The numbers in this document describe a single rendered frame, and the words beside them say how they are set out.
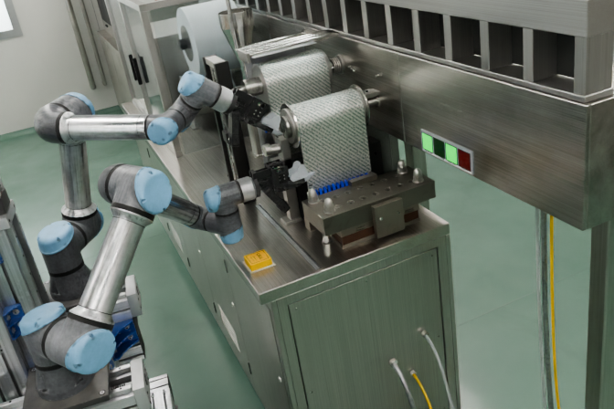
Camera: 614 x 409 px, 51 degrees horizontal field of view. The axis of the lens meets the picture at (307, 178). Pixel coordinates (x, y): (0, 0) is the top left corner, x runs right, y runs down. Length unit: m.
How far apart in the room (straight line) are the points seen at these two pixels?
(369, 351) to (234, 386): 0.97
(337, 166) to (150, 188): 0.69
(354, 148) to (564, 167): 0.80
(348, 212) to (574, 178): 0.71
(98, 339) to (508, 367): 1.80
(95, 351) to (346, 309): 0.77
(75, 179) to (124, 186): 0.55
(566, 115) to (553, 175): 0.16
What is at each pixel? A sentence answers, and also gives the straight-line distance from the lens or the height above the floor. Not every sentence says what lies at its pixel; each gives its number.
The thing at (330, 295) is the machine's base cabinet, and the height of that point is 0.80.
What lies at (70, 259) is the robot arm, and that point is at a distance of 2.24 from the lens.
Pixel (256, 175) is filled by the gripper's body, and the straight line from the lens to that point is 1.98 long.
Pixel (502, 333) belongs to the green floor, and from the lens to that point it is 3.08.
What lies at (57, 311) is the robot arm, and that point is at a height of 1.05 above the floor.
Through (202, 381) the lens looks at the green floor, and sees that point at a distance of 3.06.
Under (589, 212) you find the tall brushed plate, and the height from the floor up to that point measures 1.18.
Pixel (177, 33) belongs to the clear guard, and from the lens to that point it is 2.90.
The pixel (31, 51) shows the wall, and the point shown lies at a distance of 7.42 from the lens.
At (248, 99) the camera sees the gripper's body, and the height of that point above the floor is 1.37.
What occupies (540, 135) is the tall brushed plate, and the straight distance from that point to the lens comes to 1.57.
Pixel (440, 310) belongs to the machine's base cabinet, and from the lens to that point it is 2.25.
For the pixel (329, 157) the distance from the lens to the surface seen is 2.08.
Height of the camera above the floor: 1.92
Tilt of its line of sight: 24 degrees down
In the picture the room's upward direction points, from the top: 9 degrees counter-clockwise
